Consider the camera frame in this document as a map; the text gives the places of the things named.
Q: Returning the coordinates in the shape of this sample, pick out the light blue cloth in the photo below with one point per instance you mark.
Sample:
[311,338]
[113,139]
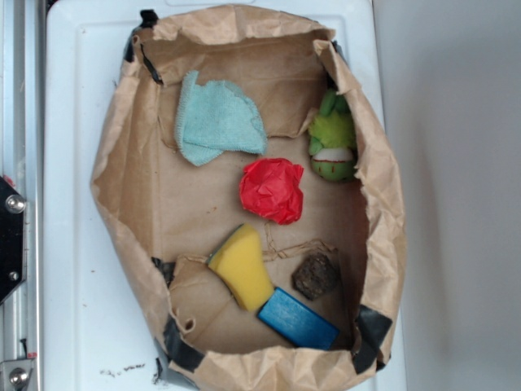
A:
[214,118]

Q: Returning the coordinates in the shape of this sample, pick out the crumpled red paper ball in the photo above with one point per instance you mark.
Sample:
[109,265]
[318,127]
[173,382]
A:
[270,188]

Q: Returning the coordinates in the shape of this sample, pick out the yellow sponge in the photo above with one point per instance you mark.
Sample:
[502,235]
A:
[240,265]

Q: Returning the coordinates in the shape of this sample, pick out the green plush toy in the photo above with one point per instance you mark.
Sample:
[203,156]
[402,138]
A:
[332,140]

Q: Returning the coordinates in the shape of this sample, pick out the dark brown rock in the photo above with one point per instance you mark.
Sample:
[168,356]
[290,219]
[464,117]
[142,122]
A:
[315,276]

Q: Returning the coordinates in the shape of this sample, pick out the blue wooden block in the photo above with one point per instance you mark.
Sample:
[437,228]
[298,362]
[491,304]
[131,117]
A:
[297,322]

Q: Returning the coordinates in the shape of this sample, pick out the white plastic bin lid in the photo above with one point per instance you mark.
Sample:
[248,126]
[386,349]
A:
[94,334]

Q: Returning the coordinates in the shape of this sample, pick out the black bracket plate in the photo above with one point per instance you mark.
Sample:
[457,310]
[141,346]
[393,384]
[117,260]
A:
[12,239]

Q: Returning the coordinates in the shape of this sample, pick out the aluminium frame rail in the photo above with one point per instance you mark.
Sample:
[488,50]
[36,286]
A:
[23,44]

